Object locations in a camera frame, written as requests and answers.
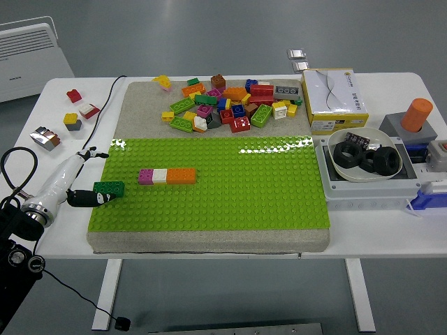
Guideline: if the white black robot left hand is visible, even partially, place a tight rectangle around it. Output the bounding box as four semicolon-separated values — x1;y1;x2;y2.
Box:
33;145;117;210

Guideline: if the grey studded brick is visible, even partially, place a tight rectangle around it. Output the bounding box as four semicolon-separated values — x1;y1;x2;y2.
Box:
34;127;57;151

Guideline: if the dark green long brick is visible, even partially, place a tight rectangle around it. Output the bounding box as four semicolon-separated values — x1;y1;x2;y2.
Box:
93;180;126;199
193;94;218;106

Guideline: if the yellow and grey brick stack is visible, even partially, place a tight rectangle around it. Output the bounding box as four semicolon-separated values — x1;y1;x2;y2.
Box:
63;112;83;132

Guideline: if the red and white brick stack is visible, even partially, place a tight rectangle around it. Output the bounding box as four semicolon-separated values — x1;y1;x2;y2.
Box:
78;103;101;120

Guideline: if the orange long brick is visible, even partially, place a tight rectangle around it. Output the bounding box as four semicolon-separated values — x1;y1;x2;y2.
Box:
166;167;197;185
181;84;206;98

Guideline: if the lime green long brick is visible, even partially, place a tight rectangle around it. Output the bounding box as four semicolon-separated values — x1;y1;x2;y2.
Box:
250;103;273;128
168;116;195;133
169;98;196;114

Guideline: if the yellow and pink curved brick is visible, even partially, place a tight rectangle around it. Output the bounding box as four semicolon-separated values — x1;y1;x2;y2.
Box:
152;75;173;92

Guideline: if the grey sloped brick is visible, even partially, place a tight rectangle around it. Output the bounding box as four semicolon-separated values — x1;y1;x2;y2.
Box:
205;112;223;130

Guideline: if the lime green studded baseplate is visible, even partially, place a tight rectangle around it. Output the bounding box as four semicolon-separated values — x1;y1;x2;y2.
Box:
87;136;332;232

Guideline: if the glossy red brick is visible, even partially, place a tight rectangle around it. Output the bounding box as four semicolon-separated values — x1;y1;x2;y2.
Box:
229;117;251;134

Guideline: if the orange rounded brick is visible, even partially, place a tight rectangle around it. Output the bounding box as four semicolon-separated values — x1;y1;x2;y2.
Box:
222;86;247;101

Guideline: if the white and yellow brick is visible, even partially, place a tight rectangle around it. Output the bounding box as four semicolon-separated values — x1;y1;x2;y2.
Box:
272;101;288;121

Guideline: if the grey long brick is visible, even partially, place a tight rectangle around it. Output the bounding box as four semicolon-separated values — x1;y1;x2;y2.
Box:
273;85;302;101

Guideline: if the grey-brown foam mat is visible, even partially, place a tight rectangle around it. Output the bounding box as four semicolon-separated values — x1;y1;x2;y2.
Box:
86;80;332;254

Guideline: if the white panel heater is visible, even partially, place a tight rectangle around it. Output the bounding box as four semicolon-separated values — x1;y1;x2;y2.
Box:
0;17;76;104

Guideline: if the white table leg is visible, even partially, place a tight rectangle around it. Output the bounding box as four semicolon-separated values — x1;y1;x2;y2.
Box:
91;258;123;331
344;258;376;332

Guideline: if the large black hex nut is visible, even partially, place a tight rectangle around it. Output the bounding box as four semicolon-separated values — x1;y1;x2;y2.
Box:
333;141;365;171
372;146;402;177

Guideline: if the yellow white cardboard box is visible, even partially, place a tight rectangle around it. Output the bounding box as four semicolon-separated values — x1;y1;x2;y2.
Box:
300;68;370;136

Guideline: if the dark purple circuit board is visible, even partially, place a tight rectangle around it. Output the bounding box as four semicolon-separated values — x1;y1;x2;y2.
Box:
344;131;371;149

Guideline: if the small black hex nut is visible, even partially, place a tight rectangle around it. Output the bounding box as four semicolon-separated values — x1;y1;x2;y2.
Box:
359;149;378;173

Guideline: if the light grey junction box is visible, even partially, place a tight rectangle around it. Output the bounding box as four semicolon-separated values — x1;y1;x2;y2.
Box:
315;135;423;212

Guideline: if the white shallow bowl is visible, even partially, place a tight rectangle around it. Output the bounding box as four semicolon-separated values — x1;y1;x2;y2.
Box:
328;127;403;183

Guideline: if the grey block with hole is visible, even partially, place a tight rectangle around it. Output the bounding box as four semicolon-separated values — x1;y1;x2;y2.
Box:
379;113;439;146

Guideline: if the dark blue block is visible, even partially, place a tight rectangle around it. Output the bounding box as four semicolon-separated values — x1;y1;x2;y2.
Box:
406;142;429;163

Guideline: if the orange cylinder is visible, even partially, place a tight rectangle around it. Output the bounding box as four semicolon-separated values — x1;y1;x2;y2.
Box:
400;98;434;133

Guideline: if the blue plastic holder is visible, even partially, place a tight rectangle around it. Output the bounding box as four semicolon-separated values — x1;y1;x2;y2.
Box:
411;181;447;212

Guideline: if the black cord with plug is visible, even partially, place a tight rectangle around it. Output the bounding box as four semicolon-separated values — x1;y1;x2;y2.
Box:
34;75;131;332

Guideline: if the white cable tie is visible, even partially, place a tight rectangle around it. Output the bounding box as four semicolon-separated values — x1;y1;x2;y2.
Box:
404;198;423;219

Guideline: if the grey red-button switch box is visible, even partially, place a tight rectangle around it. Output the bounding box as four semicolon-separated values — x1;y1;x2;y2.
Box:
426;140;447;165

